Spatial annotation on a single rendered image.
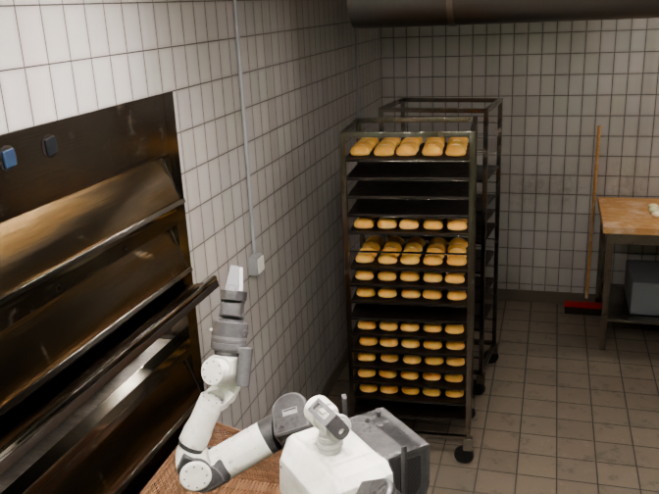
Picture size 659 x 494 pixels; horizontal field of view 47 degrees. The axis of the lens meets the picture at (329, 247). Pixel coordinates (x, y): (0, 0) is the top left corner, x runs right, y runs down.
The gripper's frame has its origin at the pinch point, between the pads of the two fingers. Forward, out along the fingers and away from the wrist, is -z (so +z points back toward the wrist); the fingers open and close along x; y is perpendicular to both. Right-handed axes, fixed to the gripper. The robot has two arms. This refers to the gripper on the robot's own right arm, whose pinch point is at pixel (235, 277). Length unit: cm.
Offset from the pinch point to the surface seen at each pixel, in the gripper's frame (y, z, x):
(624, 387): -209, 38, -290
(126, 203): 44, -21, -49
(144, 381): 37, 37, -70
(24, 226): 58, -8, -6
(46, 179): 55, -21, -10
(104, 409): 44, 44, -52
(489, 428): -120, 67, -253
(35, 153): 56, -27, -5
